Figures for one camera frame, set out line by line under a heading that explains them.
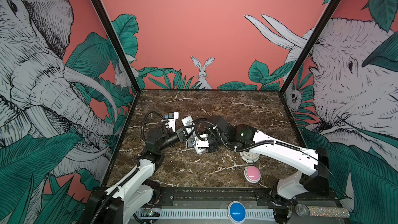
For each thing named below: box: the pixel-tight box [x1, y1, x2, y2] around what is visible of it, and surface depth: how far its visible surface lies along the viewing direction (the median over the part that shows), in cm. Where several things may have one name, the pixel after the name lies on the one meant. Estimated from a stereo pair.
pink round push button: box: [244, 165, 262, 184], surface depth 82 cm
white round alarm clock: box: [239, 151, 261, 164], surface depth 85 cm
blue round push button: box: [226, 200, 247, 224], surface depth 70 cm
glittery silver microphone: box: [294, 203, 351, 218], surface depth 69 cm
